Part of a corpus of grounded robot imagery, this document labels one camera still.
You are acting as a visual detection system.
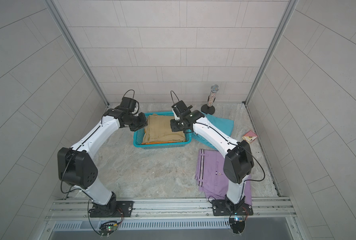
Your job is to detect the khaki pants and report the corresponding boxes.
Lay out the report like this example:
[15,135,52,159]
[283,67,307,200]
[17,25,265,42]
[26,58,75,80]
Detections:
[142,114,186,143]

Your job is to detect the teal plastic basket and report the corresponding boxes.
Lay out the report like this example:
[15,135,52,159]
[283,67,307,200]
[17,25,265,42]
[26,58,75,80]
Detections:
[133,112,192,149]

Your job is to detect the teal pants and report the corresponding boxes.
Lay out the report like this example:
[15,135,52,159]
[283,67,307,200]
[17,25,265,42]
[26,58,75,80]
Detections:
[192,114,234,150]

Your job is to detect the purple pants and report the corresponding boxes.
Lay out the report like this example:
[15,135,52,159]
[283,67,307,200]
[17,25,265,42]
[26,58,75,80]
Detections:
[194,148,253,206]

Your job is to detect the orange pants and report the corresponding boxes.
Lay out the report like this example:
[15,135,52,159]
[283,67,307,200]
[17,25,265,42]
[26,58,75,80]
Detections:
[142,141,186,145]

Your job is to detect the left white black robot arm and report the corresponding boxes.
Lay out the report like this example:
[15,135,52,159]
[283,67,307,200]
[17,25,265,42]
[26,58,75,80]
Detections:
[57,107,147,218]

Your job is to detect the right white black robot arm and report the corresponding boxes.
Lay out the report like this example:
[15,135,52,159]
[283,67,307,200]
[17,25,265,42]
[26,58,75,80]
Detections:
[171,101,257,217]

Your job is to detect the glitter microphone on stand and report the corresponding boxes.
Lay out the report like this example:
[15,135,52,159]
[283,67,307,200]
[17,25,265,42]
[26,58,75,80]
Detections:
[201,85,219,115]

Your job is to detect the small pink house box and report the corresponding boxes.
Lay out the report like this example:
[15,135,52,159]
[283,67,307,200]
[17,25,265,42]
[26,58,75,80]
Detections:
[243,131,258,144]

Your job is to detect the left green circuit board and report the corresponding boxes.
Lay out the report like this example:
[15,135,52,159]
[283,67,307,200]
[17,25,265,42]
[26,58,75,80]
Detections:
[99,221,118,238]

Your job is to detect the right circuit board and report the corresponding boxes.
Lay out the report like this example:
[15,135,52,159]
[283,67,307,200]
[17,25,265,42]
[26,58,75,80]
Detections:
[229,218,246,235]

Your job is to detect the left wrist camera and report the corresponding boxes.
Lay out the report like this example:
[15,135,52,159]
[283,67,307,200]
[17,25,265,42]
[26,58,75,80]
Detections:
[118,97,137,114]

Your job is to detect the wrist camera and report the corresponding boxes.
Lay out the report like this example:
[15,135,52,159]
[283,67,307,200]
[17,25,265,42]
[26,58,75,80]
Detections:
[118,97,137,114]
[172,100,193,119]

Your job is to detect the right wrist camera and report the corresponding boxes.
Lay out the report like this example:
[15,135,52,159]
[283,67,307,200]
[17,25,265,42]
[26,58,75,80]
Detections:
[172,100,193,119]

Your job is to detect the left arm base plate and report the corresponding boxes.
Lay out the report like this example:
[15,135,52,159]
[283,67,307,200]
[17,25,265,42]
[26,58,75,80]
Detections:
[88,201,135,218]

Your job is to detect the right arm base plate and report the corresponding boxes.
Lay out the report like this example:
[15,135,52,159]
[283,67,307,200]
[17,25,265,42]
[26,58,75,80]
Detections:
[210,200,254,217]

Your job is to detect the aluminium front rail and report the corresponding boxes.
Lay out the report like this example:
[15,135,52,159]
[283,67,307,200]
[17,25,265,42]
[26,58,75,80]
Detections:
[44,197,296,221]

